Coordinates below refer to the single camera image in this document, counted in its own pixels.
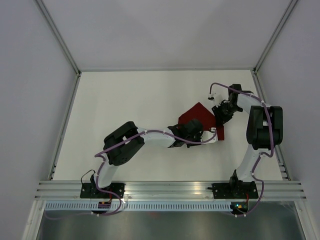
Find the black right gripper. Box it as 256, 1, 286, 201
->
211, 102, 241, 127

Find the dark red cloth napkin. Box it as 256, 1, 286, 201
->
178, 102, 225, 141

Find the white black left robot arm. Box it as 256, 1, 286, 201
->
91, 119, 204, 198

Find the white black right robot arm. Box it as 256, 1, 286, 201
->
209, 84, 283, 199

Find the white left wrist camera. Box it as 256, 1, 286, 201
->
200, 127, 218, 145

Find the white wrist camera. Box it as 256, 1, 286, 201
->
200, 127, 218, 145
207, 92, 224, 105

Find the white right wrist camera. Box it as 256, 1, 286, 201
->
207, 92, 224, 105

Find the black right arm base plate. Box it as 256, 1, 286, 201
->
207, 181, 259, 200

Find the right aluminium side rail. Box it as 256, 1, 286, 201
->
252, 74, 291, 181

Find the aluminium side rail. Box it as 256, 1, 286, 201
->
252, 74, 291, 181
46, 72, 82, 181

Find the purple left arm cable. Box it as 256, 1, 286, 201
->
94, 128, 217, 161

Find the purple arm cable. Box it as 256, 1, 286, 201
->
208, 82, 275, 218
94, 128, 217, 161

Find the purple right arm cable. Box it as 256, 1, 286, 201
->
208, 82, 275, 218

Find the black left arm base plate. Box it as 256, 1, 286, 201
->
80, 182, 125, 199

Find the left aluminium side rail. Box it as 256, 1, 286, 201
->
46, 72, 82, 181

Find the right aluminium frame post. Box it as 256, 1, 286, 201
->
252, 0, 300, 75

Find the aluminium frame post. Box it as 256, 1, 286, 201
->
33, 0, 81, 76
252, 0, 300, 75

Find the aluminium front rail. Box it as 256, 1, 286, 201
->
34, 180, 307, 202

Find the white slotted cable duct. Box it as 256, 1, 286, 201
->
44, 200, 232, 212

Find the left aluminium frame post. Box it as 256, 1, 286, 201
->
33, 0, 81, 76

